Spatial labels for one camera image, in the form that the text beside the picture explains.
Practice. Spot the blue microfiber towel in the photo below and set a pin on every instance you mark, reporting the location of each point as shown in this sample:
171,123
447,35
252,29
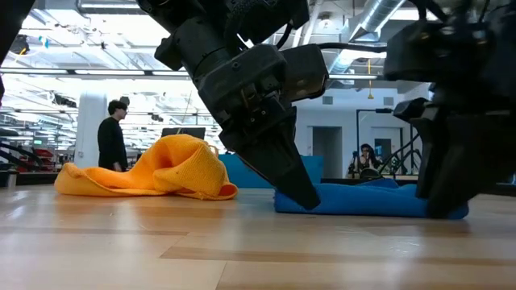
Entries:
363,201

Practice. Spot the background computer monitor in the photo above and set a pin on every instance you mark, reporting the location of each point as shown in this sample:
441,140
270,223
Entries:
183,132

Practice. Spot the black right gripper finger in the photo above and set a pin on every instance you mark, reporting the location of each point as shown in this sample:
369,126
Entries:
488,161
439,161

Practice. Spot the orange microfiber towel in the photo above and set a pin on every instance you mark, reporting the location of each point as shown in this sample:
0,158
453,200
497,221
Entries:
161,169

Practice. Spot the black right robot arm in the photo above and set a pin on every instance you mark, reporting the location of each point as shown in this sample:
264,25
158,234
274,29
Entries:
504,48

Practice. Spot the person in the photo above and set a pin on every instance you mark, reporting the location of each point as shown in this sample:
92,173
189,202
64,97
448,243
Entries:
367,159
111,141

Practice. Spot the white pillar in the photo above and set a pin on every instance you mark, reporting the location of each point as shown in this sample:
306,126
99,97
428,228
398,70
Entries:
90,129

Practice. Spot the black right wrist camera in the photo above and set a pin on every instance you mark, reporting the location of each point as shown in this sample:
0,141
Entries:
435,52

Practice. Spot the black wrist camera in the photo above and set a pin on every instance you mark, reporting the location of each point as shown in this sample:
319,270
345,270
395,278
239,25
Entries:
305,72
435,52

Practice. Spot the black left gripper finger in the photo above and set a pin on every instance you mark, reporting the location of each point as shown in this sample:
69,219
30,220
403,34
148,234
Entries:
266,161
294,149

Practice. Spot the black ceiling speaker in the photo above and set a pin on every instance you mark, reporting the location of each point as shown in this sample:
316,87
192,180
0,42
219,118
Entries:
19,44

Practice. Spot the grey door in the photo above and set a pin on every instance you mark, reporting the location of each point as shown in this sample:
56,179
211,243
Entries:
327,151

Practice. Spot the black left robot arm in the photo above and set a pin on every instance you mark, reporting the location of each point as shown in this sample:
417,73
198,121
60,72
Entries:
189,24

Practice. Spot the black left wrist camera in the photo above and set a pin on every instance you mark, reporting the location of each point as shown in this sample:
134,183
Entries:
305,72

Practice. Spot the silver ventilation duct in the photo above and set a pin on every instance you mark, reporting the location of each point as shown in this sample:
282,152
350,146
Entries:
377,16

